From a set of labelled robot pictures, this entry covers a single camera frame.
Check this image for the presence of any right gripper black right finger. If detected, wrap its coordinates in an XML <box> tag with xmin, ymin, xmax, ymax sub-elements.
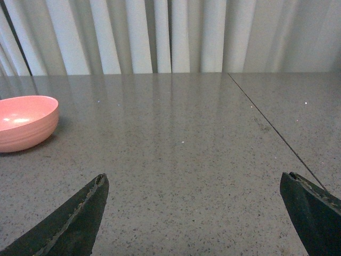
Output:
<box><xmin>280</xmin><ymin>172</ymin><xmax>340</xmax><ymax>255</ymax></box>

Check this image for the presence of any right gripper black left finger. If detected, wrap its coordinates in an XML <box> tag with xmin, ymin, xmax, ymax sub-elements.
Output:
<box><xmin>1</xmin><ymin>174</ymin><xmax>109</xmax><ymax>255</ymax></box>

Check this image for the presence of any pink bowl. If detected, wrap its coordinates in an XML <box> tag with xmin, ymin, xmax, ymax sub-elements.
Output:
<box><xmin>1</xmin><ymin>95</ymin><xmax>59</xmax><ymax>153</ymax></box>

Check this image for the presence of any grey pleated curtain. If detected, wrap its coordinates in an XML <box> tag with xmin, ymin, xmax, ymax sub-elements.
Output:
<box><xmin>5</xmin><ymin>1</ymin><xmax>340</xmax><ymax>76</ymax></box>

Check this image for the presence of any thin black pole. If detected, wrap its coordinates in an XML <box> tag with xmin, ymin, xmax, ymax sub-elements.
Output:
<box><xmin>1</xmin><ymin>1</ymin><xmax>32</xmax><ymax>76</ymax></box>

